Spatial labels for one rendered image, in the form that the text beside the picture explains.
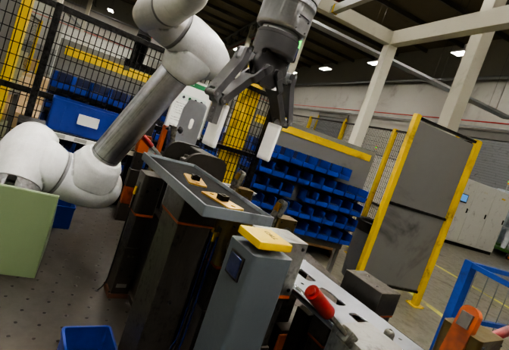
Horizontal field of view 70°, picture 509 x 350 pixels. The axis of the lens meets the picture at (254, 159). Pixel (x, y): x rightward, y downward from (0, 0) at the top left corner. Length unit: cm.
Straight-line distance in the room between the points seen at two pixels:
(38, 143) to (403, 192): 354
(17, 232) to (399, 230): 370
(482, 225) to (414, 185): 901
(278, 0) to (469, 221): 1227
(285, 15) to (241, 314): 45
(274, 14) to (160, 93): 64
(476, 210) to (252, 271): 1234
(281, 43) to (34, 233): 87
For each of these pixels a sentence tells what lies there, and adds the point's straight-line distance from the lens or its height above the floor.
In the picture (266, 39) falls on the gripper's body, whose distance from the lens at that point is 61.
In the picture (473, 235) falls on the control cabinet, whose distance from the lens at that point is 1301.
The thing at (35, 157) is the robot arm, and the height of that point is 101.
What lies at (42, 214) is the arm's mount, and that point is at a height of 89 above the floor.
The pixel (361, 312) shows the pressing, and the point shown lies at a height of 100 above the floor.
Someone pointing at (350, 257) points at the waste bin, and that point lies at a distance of 461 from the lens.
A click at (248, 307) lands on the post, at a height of 107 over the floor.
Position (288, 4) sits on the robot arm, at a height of 150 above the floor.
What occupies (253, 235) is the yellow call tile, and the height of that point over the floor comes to 116.
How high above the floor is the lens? 130
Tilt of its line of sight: 4 degrees down
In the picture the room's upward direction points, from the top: 19 degrees clockwise
